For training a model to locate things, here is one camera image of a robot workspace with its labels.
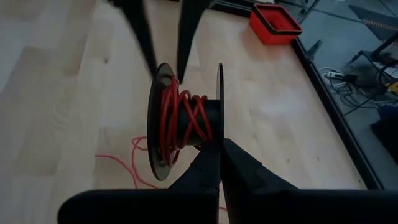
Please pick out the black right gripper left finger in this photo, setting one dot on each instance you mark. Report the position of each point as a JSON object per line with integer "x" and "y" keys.
{"x": 205, "y": 174}

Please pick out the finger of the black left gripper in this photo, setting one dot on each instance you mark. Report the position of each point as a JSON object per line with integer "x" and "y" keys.
{"x": 140, "y": 31}
{"x": 191, "y": 31}

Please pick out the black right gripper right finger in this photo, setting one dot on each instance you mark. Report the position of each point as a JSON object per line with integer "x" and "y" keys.
{"x": 245, "y": 174}

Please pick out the red square plastic bin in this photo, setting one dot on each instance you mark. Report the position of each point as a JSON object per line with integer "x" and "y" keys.
{"x": 273, "y": 34}

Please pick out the white power strip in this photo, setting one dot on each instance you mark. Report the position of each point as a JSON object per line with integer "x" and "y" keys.
{"x": 334, "y": 74}

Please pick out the black frame bracket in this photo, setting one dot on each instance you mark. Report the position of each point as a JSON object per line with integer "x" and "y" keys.
{"x": 314, "y": 50}

